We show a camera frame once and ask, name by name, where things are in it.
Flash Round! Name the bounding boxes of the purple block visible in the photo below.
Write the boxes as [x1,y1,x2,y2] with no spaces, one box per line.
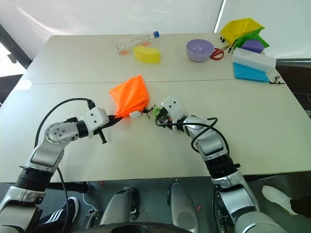
[241,39,265,54]

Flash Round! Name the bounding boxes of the black drawstring cord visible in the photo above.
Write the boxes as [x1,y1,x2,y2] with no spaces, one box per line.
[268,75,285,85]

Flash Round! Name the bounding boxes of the purple bowl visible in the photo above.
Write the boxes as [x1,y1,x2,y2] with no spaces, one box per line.
[186,39,215,63]

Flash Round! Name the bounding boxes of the orange drawstring pouch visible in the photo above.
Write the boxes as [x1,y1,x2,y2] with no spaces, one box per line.
[108,74,151,119]

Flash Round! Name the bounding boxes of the white rectangular box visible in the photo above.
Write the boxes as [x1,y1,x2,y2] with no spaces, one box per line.
[229,47,277,74]

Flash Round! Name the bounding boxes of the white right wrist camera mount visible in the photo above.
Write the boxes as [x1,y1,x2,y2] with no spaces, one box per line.
[160,95,187,120]

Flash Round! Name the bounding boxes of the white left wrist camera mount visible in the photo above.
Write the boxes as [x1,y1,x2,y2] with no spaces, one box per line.
[80,107,110,139]

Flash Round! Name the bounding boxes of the white floor cable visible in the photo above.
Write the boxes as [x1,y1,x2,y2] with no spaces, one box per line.
[82,193,98,229]

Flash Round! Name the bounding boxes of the black table frame bar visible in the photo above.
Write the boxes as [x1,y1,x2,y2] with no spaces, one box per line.
[46,182,94,194]

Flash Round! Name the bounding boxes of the black shoe white stripes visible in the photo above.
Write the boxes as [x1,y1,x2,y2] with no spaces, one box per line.
[36,196,80,233]

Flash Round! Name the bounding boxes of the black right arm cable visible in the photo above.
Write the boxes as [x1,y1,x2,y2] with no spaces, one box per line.
[155,116,219,154]

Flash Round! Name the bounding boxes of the red handled scissors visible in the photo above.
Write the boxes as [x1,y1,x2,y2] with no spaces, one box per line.
[209,45,231,61]

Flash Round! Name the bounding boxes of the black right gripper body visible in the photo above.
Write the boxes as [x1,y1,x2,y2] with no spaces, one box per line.
[155,109,177,131]

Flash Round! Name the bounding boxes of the silver robot leg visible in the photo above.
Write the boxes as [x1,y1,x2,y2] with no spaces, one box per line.
[99,186,140,226]
[166,182,201,229]

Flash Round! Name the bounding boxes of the blue drawstring pouch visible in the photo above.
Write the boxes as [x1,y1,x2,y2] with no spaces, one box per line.
[232,62,271,83]

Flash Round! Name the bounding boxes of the green drawstring pouch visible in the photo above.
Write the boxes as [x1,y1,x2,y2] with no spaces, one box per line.
[233,27,271,49]

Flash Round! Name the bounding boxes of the yellow drawstring pouch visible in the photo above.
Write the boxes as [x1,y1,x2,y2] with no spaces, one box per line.
[220,17,264,45]

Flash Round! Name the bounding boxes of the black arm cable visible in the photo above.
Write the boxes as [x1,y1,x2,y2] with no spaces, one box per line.
[155,116,219,154]
[34,98,96,233]

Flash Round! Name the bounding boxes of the yellow sponge block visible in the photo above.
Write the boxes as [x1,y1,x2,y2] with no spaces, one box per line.
[133,45,162,65]

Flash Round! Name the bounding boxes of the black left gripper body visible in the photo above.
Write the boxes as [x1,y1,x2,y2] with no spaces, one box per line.
[93,115,116,136]

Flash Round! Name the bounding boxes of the clear plastic bottle blue cap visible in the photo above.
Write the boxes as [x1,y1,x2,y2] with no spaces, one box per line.
[115,31,160,55]

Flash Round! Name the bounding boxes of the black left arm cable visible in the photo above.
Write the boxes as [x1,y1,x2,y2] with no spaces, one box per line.
[34,98,96,233]

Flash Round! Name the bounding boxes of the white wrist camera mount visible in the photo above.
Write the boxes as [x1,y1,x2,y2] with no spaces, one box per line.
[160,95,187,120]
[80,107,110,139]

